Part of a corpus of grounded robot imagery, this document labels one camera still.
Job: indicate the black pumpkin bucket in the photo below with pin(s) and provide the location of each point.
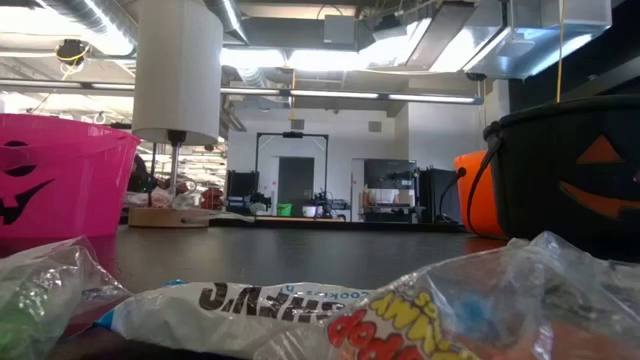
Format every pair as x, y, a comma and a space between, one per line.
550, 190

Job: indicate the black background robot arm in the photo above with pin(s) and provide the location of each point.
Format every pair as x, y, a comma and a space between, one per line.
261, 201
330, 204

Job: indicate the grey door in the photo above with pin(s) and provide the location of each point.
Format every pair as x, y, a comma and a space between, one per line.
296, 180

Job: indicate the white bucket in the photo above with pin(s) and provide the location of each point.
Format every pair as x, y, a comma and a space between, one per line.
309, 211

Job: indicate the green bin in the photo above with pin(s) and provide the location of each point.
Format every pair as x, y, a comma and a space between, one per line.
284, 209

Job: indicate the dark equipment rack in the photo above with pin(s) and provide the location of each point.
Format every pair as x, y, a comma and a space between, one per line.
390, 170

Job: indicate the black monitor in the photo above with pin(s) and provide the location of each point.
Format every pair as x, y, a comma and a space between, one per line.
242, 184

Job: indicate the black cabinet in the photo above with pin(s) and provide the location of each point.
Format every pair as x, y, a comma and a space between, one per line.
430, 195

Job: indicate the grey ceiling box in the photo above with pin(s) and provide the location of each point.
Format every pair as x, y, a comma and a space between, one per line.
340, 30

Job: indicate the clear plastic wrapper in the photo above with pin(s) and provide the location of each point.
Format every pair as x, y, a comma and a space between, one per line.
165, 197

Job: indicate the orange pumpkin bucket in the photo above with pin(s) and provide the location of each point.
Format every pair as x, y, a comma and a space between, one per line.
482, 200

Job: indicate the white shade table lamp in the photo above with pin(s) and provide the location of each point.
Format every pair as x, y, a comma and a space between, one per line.
180, 75

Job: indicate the person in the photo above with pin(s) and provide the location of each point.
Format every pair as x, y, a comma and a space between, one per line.
137, 177

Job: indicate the white blue chocolate bar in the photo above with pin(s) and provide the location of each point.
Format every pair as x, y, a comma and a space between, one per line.
200, 320

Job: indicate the clear orange gummy packet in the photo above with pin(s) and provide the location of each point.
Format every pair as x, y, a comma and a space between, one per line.
500, 310

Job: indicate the pink pumpkin bucket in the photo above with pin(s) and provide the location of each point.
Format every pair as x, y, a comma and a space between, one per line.
60, 190

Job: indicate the clear green gummy packet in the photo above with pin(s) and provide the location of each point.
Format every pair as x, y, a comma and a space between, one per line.
40, 310

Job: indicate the black background gantry frame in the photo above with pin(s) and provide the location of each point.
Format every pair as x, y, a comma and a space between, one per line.
292, 134

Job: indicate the grey wall vent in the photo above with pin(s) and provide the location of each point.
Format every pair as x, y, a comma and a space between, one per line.
297, 124
375, 126

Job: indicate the round silver duct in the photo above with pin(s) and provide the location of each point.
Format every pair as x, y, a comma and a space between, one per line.
235, 20

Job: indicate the silver ventilation duct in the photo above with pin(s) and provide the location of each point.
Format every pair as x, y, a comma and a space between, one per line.
500, 50

